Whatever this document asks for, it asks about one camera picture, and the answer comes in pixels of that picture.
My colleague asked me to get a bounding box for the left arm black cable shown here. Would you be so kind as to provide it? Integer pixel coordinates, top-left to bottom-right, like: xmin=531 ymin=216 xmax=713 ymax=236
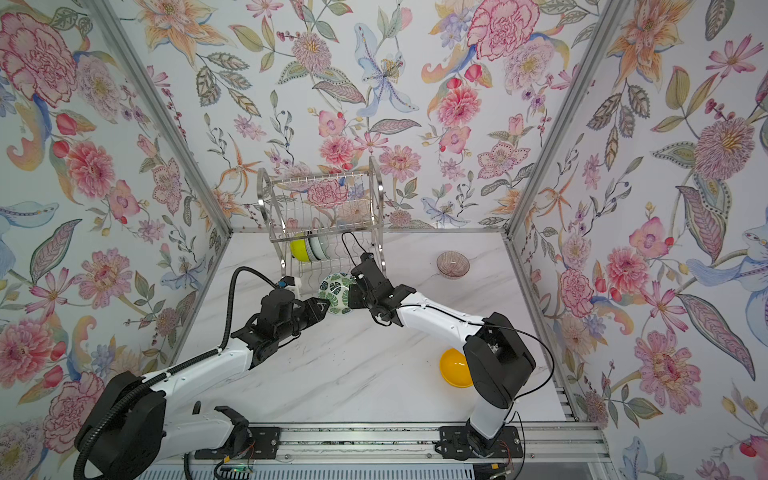
xmin=73 ymin=265 xmax=280 ymax=480

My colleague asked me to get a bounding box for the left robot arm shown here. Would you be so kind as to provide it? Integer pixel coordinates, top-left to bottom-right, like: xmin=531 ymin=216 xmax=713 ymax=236
xmin=73 ymin=289 xmax=331 ymax=479

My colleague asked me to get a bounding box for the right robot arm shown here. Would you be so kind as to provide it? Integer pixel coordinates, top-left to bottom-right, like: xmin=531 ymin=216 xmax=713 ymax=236
xmin=350 ymin=253 xmax=536 ymax=448

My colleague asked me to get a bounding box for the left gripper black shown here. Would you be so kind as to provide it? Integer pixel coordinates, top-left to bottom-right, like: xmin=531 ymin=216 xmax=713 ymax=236
xmin=275 ymin=298 xmax=333 ymax=343

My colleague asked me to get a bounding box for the dark blue patterned bowl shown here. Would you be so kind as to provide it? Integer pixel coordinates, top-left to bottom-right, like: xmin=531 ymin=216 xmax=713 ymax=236
xmin=306 ymin=238 xmax=320 ymax=262

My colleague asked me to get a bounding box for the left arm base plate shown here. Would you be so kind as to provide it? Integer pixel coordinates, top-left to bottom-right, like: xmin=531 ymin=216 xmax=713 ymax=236
xmin=193 ymin=426 xmax=282 ymax=460

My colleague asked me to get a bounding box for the lime green bowl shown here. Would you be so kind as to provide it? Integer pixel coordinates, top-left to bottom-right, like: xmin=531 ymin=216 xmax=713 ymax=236
xmin=289 ymin=239 xmax=312 ymax=263

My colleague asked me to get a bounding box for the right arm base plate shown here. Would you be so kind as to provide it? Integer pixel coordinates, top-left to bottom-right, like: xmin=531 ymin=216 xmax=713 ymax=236
xmin=434 ymin=425 xmax=524 ymax=461

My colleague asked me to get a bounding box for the yellow bowl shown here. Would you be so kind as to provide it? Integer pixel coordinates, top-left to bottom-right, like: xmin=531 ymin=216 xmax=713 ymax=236
xmin=439 ymin=348 xmax=473 ymax=389

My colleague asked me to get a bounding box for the pale teal glass bowl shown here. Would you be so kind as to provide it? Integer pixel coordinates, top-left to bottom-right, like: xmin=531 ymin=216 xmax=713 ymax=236
xmin=317 ymin=236 xmax=331 ymax=260

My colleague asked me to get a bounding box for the pink striped bowl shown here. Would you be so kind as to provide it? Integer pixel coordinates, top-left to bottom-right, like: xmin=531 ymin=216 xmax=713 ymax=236
xmin=436 ymin=251 xmax=471 ymax=279

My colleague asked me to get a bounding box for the steel wire dish rack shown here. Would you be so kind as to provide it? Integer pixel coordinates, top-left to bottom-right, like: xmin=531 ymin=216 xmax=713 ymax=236
xmin=256 ymin=159 xmax=386 ymax=295

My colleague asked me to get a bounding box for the green leaf pattern bowl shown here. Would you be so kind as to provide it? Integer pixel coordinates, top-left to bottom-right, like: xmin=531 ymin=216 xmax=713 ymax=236
xmin=317 ymin=273 xmax=354 ymax=315

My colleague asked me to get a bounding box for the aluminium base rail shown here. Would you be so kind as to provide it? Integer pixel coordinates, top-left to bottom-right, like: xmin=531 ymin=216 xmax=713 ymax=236
xmin=137 ymin=421 xmax=612 ymax=466

